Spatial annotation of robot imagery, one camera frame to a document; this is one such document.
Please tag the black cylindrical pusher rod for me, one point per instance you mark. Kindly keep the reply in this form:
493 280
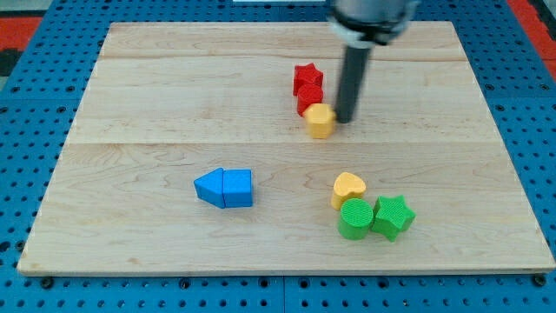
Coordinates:
353 69

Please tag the yellow hexagon block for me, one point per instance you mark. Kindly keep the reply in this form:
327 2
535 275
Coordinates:
320 120

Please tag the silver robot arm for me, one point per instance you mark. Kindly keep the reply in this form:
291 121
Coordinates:
361 25

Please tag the red star block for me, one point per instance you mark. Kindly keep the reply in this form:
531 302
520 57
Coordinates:
306 74

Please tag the red cylinder block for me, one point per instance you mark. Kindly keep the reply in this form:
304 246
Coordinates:
307 95

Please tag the yellow heart block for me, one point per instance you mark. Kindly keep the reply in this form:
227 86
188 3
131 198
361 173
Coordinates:
346 186

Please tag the green cylinder block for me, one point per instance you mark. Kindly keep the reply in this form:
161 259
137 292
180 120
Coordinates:
355 218

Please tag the green star block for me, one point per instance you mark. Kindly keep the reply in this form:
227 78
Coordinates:
392 216

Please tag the blue cube block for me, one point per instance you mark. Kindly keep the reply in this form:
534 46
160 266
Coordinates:
237 188

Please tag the wooden board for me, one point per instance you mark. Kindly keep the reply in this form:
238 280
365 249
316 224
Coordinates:
169 102

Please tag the blue triangle block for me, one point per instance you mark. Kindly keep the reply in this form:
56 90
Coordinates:
209 187

